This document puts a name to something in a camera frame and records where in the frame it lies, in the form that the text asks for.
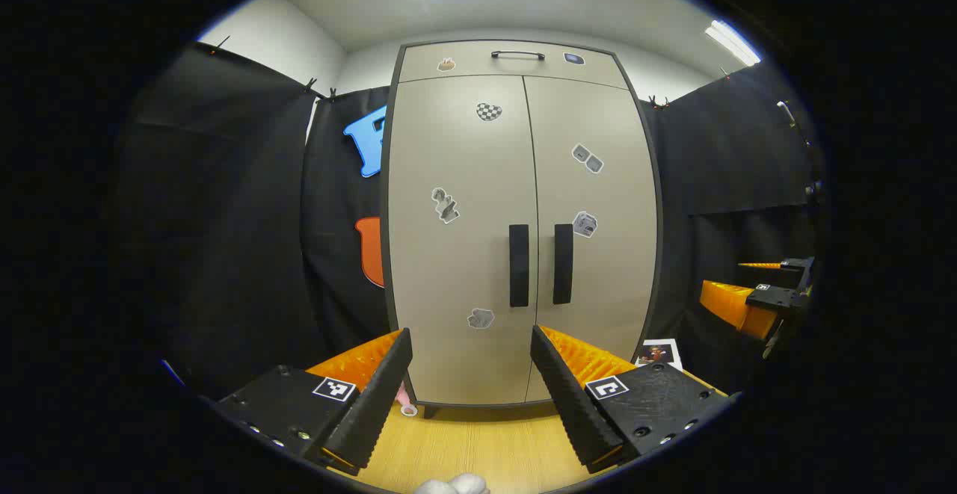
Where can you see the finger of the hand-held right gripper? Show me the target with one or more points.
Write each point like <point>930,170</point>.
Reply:
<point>796,264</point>
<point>729,303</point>

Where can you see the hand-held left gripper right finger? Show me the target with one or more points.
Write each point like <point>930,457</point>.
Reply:
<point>568,397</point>

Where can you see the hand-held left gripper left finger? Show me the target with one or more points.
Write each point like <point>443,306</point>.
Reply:
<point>374,404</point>

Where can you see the grey cabinet door cube stickers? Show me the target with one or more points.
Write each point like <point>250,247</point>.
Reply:
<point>620,255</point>

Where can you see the grey double-door shoe cabinet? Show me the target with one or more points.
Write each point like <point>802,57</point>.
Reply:
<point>478,68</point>

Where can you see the pink starfish plush toy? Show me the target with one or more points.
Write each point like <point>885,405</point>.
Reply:
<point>404,397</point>

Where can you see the printed photo card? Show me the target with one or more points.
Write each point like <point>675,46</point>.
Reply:
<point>662,352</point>

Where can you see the white fluffy object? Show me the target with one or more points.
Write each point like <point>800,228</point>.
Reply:
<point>463,485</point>

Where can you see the black backdrop cloth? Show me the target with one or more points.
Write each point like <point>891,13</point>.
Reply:
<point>224,217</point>

